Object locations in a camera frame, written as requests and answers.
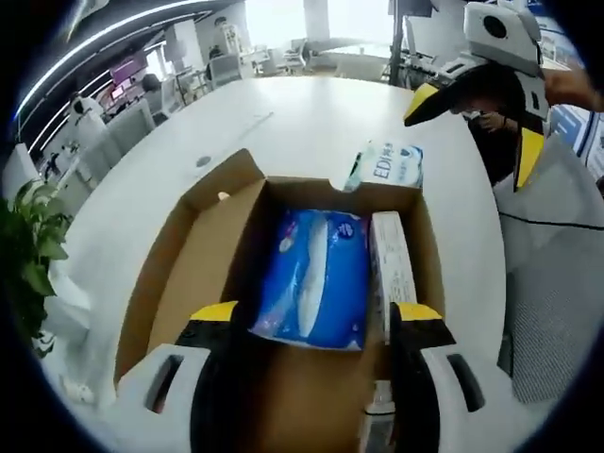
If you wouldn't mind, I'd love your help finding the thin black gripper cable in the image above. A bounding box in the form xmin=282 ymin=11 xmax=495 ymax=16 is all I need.
xmin=497 ymin=210 xmax=604 ymax=231

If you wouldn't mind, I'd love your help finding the blue white display board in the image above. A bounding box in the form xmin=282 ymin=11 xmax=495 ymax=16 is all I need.
xmin=537 ymin=18 xmax=604 ymax=176

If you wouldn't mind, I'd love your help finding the white square column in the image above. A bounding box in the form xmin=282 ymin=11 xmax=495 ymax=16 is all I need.
xmin=304 ymin=0 xmax=334 ymax=42

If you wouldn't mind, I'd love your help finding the blue white wet wipes pack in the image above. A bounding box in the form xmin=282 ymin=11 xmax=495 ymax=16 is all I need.
xmin=343 ymin=139 xmax=425 ymax=193

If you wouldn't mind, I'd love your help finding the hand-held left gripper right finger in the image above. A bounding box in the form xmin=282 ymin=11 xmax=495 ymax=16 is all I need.
xmin=389 ymin=301 xmax=519 ymax=453

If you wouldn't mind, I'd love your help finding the blue soft tissue pack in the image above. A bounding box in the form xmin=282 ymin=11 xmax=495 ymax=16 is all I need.
xmin=247 ymin=209 xmax=374 ymax=353

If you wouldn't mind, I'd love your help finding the person's right hand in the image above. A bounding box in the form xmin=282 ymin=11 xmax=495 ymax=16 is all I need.
xmin=542 ymin=67 xmax=604 ymax=113

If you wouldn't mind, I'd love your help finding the purple wall screen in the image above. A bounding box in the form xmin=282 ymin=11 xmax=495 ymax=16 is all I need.
xmin=109 ymin=51 xmax=149 ymax=84

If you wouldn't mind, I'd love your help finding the brown cardboard shoe box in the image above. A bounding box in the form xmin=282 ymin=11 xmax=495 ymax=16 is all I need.
xmin=112 ymin=148 xmax=447 ymax=453

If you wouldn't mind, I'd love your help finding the white office counter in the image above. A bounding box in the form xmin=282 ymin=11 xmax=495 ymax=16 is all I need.
xmin=79 ymin=98 xmax=158 ymax=176

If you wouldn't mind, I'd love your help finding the green plant in white pot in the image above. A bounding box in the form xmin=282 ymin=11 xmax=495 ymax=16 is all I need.
xmin=0 ymin=178 xmax=93 ymax=360

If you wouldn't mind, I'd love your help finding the small clear bottle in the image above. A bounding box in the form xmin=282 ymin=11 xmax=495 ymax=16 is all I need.
xmin=362 ymin=380 xmax=398 ymax=453

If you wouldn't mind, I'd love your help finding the long white printed box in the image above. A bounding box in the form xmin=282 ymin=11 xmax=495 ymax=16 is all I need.
xmin=369 ymin=210 xmax=419 ymax=345

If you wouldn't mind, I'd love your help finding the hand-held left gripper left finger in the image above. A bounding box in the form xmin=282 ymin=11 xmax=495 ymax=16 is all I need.
xmin=115 ymin=300 xmax=254 ymax=453

